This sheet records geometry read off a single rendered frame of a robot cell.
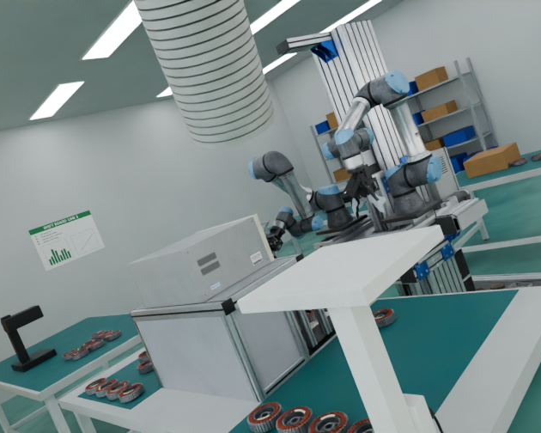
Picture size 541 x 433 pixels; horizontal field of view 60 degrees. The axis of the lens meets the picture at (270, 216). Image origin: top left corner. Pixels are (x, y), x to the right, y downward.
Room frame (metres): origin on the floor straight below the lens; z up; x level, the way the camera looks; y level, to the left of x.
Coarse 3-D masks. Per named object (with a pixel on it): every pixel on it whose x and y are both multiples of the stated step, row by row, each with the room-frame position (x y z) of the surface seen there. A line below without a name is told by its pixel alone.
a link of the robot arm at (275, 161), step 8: (272, 152) 2.45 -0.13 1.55; (264, 160) 2.45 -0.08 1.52; (272, 160) 2.43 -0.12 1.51; (280, 160) 2.42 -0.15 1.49; (288, 160) 2.44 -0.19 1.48; (272, 168) 2.44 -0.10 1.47; (280, 168) 2.42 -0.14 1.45; (288, 168) 2.42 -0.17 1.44; (280, 176) 2.43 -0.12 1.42; (288, 176) 2.43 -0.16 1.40; (288, 184) 2.44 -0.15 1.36; (296, 184) 2.44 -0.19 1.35; (296, 192) 2.44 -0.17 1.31; (296, 200) 2.45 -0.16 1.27; (304, 200) 2.45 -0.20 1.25; (296, 208) 2.47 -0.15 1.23; (304, 208) 2.45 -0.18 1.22; (304, 216) 2.46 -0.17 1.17; (312, 216) 2.46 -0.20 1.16; (304, 224) 2.49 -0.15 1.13; (312, 224) 2.45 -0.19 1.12; (320, 224) 2.46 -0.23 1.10; (304, 232) 2.52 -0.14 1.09
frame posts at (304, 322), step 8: (296, 312) 1.77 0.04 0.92; (304, 312) 1.77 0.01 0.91; (320, 312) 1.83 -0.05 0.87; (304, 320) 1.76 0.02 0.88; (320, 320) 1.84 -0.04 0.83; (304, 328) 1.76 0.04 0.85; (320, 328) 1.84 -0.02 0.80; (328, 328) 1.84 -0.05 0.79; (304, 336) 1.77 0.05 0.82; (312, 336) 1.77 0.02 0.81; (312, 344) 1.75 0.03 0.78
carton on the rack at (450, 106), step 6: (450, 102) 7.60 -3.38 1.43; (432, 108) 7.61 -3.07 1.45; (438, 108) 7.55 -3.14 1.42; (444, 108) 7.48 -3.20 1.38; (450, 108) 7.55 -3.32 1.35; (456, 108) 7.71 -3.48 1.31; (426, 114) 7.71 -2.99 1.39; (432, 114) 7.64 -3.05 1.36; (438, 114) 7.57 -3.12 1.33; (444, 114) 7.50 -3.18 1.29; (426, 120) 7.73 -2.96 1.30
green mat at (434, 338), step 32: (416, 320) 1.68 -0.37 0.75; (448, 320) 1.58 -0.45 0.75; (480, 320) 1.49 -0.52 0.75; (320, 352) 1.73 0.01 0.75; (416, 352) 1.45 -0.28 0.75; (448, 352) 1.37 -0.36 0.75; (288, 384) 1.57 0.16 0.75; (320, 384) 1.49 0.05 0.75; (352, 384) 1.41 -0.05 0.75; (416, 384) 1.27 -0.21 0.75; (448, 384) 1.21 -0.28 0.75; (352, 416) 1.24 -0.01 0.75
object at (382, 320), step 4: (384, 308) 1.82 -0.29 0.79; (388, 308) 1.80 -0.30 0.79; (376, 312) 1.82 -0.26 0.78; (380, 312) 1.81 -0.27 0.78; (384, 312) 1.81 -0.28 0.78; (388, 312) 1.77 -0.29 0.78; (392, 312) 1.76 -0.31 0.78; (376, 316) 1.81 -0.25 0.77; (380, 316) 1.79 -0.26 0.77; (384, 316) 1.75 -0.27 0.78; (388, 316) 1.74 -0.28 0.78; (392, 316) 1.74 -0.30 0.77; (376, 320) 1.74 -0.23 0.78; (380, 320) 1.73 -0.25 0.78; (384, 320) 1.73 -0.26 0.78; (388, 320) 1.73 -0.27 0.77; (392, 320) 1.74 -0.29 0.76; (376, 324) 1.74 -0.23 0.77; (380, 324) 1.73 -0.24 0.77; (384, 324) 1.73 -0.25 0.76; (388, 324) 1.74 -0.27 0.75
